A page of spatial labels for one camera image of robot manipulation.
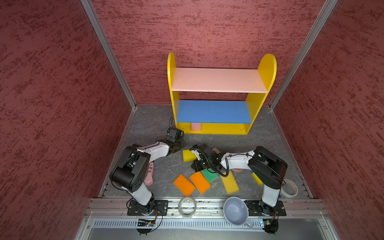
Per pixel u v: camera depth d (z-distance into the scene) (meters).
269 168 0.47
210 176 0.83
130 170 0.46
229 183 0.81
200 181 0.81
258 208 0.74
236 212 0.75
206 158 0.71
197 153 0.73
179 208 0.74
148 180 0.80
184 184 0.81
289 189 0.81
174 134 0.74
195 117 0.90
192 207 0.76
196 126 1.03
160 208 0.74
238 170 0.85
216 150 0.94
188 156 0.92
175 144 0.87
